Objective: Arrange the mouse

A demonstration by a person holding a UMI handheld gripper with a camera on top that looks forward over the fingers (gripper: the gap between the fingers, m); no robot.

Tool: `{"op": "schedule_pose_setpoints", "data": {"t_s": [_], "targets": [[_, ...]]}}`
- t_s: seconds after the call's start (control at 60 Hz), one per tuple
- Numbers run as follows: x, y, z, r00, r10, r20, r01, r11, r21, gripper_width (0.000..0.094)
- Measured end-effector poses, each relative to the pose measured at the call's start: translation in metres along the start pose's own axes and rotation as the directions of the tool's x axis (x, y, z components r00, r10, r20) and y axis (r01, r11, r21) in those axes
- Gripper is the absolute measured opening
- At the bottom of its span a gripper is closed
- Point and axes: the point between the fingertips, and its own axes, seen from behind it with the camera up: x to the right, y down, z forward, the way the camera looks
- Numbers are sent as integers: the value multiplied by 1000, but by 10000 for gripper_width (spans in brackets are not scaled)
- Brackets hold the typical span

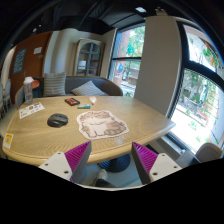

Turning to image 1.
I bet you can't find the clear water bottle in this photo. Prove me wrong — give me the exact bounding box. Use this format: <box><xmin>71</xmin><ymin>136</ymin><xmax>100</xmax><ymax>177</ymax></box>
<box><xmin>23</xmin><ymin>77</ymin><xmax>34</xmax><ymax>105</ymax></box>

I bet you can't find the black computer mouse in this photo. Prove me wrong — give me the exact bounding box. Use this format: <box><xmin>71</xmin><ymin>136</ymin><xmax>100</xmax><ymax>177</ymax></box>
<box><xmin>47</xmin><ymin>113</ymin><xmax>68</xmax><ymax>128</ymax></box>

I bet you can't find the small teal tube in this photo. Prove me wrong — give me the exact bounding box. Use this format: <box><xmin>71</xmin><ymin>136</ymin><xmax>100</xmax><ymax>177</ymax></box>
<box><xmin>77</xmin><ymin>104</ymin><xmax>91</xmax><ymax>109</ymax></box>

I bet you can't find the white shoe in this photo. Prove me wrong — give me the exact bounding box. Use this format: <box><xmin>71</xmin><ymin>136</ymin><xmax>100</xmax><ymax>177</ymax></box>
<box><xmin>94</xmin><ymin>169</ymin><xmax>108</xmax><ymax>187</ymax></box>

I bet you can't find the black table pedestal base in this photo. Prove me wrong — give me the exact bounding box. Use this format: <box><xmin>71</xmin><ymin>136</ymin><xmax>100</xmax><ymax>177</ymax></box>
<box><xmin>99</xmin><ymin>154</ymin><xmax>130</xmax><ymax>173</ymax></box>

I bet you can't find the black and red card box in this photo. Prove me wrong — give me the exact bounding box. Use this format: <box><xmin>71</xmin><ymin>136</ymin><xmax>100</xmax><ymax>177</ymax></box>
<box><xmin>65</xmin><ymin>98</ymin><xmax>80</xmax><ymax>106</ymax></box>

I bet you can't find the yellow sticker card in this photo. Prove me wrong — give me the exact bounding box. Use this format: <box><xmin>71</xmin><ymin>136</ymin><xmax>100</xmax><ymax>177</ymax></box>
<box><xmin>3</xmin><ymin>133</ymin><xmax>14</xmax><ymax>149</ymax></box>

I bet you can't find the grey striped flat cushion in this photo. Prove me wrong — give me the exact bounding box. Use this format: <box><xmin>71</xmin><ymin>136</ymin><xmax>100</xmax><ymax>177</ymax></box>
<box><xmin>72</xmin><ymin>81</ymin><xmax>106</xmax><ymax>96</ymax></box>

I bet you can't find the striped upright cushion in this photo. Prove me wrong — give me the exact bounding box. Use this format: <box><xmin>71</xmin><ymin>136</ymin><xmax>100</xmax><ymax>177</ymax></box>
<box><xmin>44</xmin><ymin>72</ymin><xmax>66</xmax><ymax>97</ymax></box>

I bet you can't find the printed paper sheet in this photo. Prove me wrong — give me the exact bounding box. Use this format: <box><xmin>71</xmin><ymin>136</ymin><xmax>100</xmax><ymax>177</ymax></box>
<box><xmin>19</xmin><ymin>102</ymin><xmax>45</xmax><ymax>118</ymax></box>

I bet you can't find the glass door cabinet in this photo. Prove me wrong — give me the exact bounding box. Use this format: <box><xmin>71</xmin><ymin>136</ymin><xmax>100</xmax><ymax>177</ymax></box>
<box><xmin>74</xmin><ymin>38</ymin><xmax>104</xmax><ymax>76</ymax></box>

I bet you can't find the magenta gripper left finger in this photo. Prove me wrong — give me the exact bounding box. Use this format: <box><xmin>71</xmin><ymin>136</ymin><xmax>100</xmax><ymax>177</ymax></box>
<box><xmin>38</xmin><ymin>140</ymin><xmax>93</xmax><ymax>184</ymax></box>

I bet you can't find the orange wooden door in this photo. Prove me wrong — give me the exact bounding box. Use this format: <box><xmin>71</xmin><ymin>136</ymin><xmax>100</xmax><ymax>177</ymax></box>
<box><xmin>9</xmin><ymin>31</ymin><xmax>52</xmax><ymax>102</ymax></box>

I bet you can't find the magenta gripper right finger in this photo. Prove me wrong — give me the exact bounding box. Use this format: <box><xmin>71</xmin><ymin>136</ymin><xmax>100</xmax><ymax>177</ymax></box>
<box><xmin>130</xmin><ymin>141</ymin><xmax>183</xmax><ymax>185</ymax></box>

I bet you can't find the cat-shaped mouse pad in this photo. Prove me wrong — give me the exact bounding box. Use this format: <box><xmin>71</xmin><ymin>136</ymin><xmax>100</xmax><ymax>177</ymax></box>
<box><xmin>77</xmin><ymin>110</ymin><xmax>129</xmax><ymax>140</ymax></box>

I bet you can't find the small white pink object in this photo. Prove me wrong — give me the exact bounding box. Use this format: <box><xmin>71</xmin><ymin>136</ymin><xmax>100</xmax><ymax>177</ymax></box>
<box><xmin>89</xmin><ymin>96</ymin><xmax>97</xmax><ymax>104</ymax></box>

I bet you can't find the dark curved sofa bench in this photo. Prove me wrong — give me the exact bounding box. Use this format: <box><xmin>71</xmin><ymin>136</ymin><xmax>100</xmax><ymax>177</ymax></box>
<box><xmin>33</xmin><ymin>76</ymin><xmax>123</xmax><ymax>98</ymax></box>

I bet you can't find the grey chair back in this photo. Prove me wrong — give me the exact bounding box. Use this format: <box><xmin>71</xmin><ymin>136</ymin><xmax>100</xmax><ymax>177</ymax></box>
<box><xmin>196</xmin><ymin>143</ymin><xmax>222</xmax><ymax>163</ymax></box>

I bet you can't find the blue wall poster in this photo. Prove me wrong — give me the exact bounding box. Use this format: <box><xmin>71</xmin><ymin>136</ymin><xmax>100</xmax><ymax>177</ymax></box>
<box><xmin>13</xmin><ymin>48</ymin><xmax>26</xmax><ymax>74</ymax></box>

